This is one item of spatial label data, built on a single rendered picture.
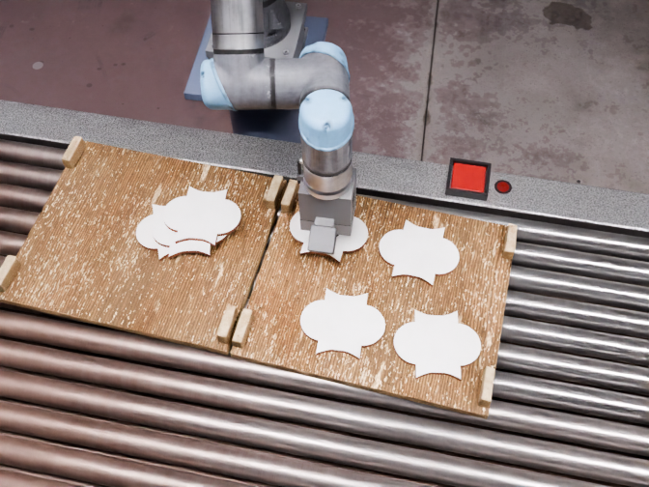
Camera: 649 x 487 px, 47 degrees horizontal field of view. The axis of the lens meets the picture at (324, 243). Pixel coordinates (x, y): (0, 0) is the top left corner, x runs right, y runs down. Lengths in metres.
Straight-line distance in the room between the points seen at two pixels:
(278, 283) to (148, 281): 0.22
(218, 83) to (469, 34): 2.03
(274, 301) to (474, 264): 0.34
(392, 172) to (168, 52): 1.75
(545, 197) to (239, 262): 0.56
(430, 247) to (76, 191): 0.64
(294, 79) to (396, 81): 1.74
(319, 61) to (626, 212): 0.64
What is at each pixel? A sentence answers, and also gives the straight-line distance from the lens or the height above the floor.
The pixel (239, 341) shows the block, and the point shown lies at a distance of 1.18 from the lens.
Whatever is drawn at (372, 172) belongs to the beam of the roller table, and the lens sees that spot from 1.40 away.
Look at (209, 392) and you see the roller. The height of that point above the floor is 0.92.
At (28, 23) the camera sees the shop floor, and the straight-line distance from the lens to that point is 3.31.
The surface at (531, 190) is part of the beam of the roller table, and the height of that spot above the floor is 0.91.
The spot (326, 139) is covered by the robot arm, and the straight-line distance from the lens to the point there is 1.03.
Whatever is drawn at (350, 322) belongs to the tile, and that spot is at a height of 0.94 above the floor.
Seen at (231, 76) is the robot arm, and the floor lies 1.24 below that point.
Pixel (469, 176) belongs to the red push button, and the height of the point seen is 0.93.
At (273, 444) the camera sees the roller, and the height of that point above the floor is 0.91.
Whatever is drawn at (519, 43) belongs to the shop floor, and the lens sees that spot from 3.05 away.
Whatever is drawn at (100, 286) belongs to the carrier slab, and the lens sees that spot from 1.30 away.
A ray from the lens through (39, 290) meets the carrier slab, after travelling 1.34.
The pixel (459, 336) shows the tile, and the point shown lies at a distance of 1.21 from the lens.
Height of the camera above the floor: 2.02
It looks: 58 degrees down
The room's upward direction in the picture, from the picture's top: 2 degrees counter-clockwise
